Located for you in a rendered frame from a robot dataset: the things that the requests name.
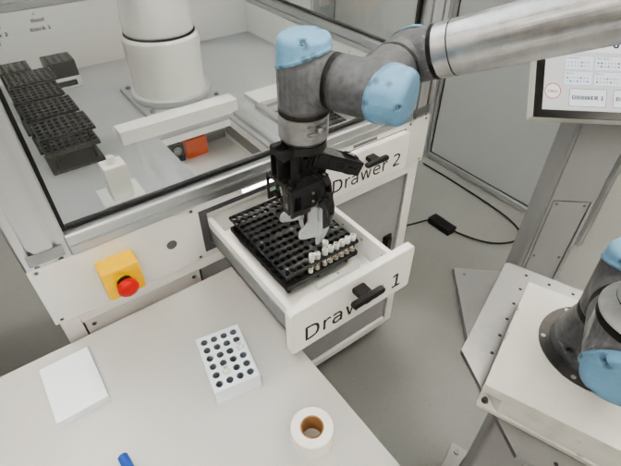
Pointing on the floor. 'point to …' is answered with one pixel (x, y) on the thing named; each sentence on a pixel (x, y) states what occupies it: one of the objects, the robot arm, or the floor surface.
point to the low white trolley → (183, 394)
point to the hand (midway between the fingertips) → (313, 231)
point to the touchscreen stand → (550, 211)
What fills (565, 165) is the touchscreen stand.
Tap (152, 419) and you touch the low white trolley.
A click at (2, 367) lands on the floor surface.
